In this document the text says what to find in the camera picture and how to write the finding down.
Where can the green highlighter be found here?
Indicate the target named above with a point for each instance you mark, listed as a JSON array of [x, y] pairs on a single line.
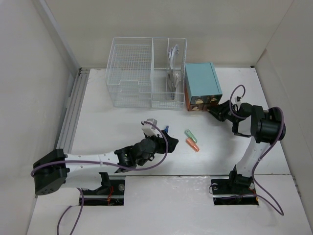
[[190, 135]]

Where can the orange highlighter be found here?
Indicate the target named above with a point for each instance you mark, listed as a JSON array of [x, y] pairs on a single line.
[[192, 144]]

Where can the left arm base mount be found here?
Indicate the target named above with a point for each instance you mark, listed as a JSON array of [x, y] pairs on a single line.
[[109, 193]]

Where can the teal orange drawer box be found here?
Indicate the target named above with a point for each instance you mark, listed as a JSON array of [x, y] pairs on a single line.
[[202, 87]]

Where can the grey spiral setup guide booklet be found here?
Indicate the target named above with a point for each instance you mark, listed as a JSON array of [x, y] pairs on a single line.
[[173, 74]]

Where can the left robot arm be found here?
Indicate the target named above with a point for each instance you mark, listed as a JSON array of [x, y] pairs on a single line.
[[60, 170]]

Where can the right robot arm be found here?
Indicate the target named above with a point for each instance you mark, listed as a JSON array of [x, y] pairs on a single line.
[[264, 128]]

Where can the aluminium rail frame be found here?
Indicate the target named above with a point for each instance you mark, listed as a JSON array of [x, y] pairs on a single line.
[[71, 112]]

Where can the white wire desk organizer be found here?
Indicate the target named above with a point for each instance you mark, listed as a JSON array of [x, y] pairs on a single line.
[[136, 74]]

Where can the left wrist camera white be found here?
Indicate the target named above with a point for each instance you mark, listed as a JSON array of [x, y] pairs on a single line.
[[148, 127]]

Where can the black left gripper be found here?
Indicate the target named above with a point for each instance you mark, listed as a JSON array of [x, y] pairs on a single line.
[[161, 143]]

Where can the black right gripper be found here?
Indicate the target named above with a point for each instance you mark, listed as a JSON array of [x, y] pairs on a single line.
[[219, 110]]

